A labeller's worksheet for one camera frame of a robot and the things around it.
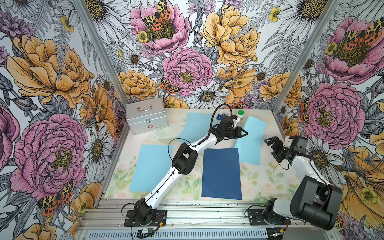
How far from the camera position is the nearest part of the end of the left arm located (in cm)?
86

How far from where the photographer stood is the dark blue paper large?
843 mm

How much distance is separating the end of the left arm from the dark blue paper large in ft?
0.33
